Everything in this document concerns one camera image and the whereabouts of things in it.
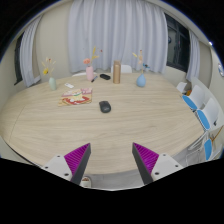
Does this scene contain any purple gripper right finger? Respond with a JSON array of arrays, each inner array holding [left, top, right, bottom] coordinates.
[[131, 142, 184, 186]]

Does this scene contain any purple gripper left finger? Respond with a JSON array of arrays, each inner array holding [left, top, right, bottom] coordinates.
[[42, 142, 92, 186]]

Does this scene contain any black computer mouse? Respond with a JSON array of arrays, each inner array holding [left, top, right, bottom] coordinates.
[[99, 101, 111, 113]]

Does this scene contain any blue white chair near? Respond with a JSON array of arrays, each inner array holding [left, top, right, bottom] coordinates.
[[186, 134, 223, 165]]

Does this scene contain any blue white chair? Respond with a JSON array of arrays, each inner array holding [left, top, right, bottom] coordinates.
[[182, 85, 205, 110], [196, 98, 219, 131], [186, 134, 223, 165]]

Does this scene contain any small white card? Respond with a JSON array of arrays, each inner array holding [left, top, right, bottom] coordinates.
[[65, 83, 74, 89]]

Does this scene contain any blue white chair middle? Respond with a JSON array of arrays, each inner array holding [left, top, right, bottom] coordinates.
[[196, 98, 219, 131]]

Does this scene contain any blue white chair far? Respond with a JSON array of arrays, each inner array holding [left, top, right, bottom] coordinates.
[[182, 85, 205, 110]]

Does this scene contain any green vase with flowers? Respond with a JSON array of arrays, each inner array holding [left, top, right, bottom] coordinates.
[[42, 57, 57, 90]]

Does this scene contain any blue vase with flowers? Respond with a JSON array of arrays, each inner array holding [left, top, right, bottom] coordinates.
[[133, 52, 149, 87]]

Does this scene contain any white chair far right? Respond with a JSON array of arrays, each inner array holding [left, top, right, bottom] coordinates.
[[176, 82, 187, 93]]

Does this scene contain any black glasses case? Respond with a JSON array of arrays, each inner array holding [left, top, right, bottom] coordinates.
[[100, 74, 111, 80]]

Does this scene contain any pink vase with flowers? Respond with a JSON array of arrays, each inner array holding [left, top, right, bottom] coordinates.
[[83, 47, 98, 81]]

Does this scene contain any white chair behind table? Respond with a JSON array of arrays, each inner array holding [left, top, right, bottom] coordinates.
[[111, 65, 132, 73]]

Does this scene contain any brown cylindrical bottle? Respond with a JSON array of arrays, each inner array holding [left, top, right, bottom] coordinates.
[[113, 60, 121, 84]]

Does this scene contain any white right curtain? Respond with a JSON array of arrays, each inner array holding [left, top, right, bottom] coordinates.
[[186, 31, 200, 81]]

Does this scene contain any white curtain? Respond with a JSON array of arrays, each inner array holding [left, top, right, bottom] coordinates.
[[19, 16, 41, 87], [68, 0, 168, 73], [186, 31, 200, 81]]

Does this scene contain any dark right window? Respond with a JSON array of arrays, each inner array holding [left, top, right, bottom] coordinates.
[[165, 14, 190, 72]]

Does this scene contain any white left curtain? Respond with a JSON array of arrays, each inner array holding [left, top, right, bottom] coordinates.
[[19, 16, 41, 87]]

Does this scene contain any white centre curtain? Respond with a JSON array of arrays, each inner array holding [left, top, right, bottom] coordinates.
[[68, 0, 168, 73]]

